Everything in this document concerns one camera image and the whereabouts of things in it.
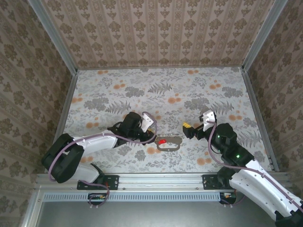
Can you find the red plastic key tag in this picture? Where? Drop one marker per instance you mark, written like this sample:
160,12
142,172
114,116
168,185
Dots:
162,141

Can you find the metal carabiner keyring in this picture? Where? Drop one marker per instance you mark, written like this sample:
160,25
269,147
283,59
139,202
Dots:
168,150

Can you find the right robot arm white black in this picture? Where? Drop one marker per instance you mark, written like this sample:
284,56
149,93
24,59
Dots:
248,182

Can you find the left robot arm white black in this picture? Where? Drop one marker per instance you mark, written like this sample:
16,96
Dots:
99,142

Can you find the black connector box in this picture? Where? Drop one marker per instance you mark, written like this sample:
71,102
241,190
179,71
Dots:
97,198
228,198

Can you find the grey metal front panel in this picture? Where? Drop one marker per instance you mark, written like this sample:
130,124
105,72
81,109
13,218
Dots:
154,215

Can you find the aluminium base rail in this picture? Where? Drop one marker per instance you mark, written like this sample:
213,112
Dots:
161,180

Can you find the aluminium table side rail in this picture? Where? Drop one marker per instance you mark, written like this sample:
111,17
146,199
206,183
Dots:
62,118
260,118

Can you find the aluminium frame post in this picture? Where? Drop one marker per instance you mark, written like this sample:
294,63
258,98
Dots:
262,35
53,37

